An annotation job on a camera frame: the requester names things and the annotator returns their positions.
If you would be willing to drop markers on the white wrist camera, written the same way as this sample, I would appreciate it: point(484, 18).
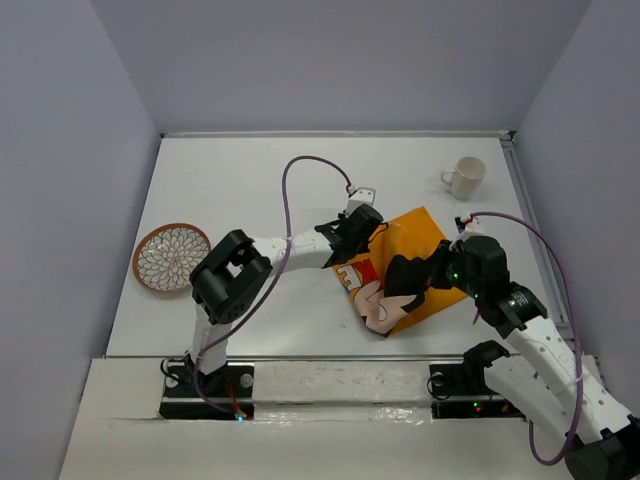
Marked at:
point(467, 226)
point(360, 196)

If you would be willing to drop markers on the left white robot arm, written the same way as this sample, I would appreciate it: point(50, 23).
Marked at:
point(227, 283)

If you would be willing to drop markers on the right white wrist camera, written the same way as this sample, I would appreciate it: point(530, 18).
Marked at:
point(467, 226)

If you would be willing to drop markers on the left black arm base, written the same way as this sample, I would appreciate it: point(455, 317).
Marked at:
point(228, 392)

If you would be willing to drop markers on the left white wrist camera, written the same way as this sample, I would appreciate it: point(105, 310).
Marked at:
point(360, 196)

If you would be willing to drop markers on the white ceramic mug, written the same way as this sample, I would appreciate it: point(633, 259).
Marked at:
point(463, 181)

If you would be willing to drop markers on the floral patterned plate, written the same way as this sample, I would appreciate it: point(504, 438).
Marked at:
point(164, 258)

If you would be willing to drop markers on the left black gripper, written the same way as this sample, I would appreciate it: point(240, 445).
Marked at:
point(362, 248)

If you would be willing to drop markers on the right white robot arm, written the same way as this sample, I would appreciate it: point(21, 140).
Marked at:
point(536, 370)

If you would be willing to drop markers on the yellow cartoon cloth napkin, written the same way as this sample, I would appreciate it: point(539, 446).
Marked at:
point(412, 234)

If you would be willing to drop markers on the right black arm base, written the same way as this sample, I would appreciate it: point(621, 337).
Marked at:
point(459, 390)

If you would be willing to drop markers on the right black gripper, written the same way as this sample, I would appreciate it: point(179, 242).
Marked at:
point(429, 269)

